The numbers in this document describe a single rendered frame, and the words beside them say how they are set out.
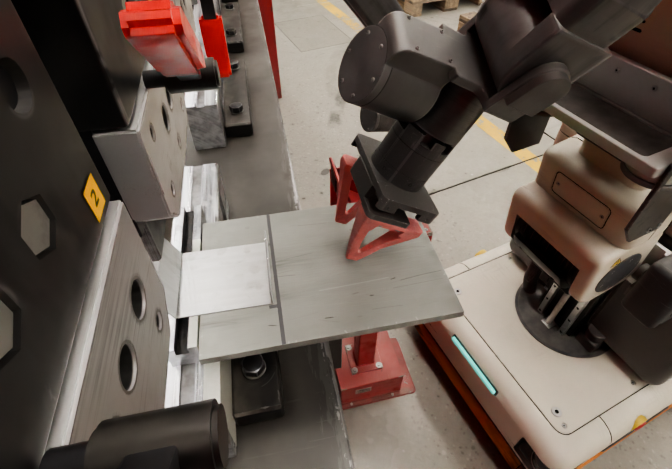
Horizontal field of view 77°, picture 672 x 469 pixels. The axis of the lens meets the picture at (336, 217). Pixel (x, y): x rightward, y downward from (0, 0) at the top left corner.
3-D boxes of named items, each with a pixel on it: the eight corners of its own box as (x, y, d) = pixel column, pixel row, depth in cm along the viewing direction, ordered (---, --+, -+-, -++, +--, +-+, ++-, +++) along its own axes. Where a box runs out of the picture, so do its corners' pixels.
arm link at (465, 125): (515, 96, 34) (478, 62, 38) (460, 69, 30) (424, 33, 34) (460, 160, 38) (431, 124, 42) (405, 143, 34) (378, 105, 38)
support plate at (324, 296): (462, 316, 43) (464, 311, 43) (200, 365, 40) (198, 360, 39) (407, 200, 56) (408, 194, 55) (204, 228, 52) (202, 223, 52)
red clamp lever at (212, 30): (236, 79, 46) (218, -21, 39) (197, 83, 45) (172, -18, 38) (235, 71, 47) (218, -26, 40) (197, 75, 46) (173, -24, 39)
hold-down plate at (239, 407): (285, 417, 48) (283, 407, 45) (236, 427, 47) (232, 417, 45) (264, 227, 68) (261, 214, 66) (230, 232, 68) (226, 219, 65)
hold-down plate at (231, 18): (244, 52, 114) (242, 41, 112) (224, 54, 114) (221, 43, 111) (239, 12, 135) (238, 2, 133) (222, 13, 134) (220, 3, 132)
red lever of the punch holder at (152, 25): (186, -13, 16) (218, 61, 25) (68, -6, 15) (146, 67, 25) (193, 36, 16) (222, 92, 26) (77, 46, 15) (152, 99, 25)
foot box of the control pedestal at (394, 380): (416, 392, 137) (421, 376, 128) (341, 410, 133) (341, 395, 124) (396, 337, 151) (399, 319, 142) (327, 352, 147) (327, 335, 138)
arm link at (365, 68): (583, 87, 29) (544, -4, 32) (479, 22, 22) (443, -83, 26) (449, 168, 38) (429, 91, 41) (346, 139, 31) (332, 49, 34)
